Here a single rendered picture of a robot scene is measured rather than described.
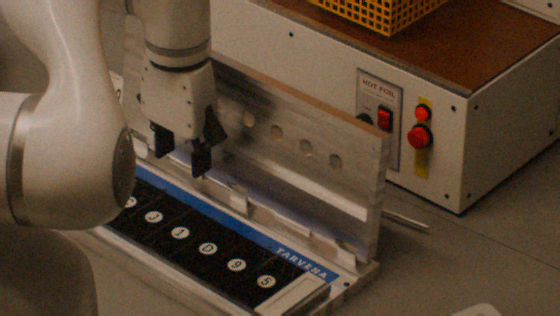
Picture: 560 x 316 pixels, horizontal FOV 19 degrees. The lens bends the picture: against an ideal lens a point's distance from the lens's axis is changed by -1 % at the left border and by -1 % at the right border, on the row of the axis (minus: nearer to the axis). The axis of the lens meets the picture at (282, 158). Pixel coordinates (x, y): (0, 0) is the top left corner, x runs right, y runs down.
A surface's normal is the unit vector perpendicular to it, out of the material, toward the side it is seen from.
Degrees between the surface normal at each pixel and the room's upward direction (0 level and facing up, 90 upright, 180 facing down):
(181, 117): 90
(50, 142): 41
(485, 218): 0
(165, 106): 89
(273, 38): 90
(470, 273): 0
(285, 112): 83
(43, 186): 76
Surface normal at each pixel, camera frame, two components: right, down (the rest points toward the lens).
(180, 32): 0.16, 0.58
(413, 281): 0.00, -0.82
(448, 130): -0.66, 0.44
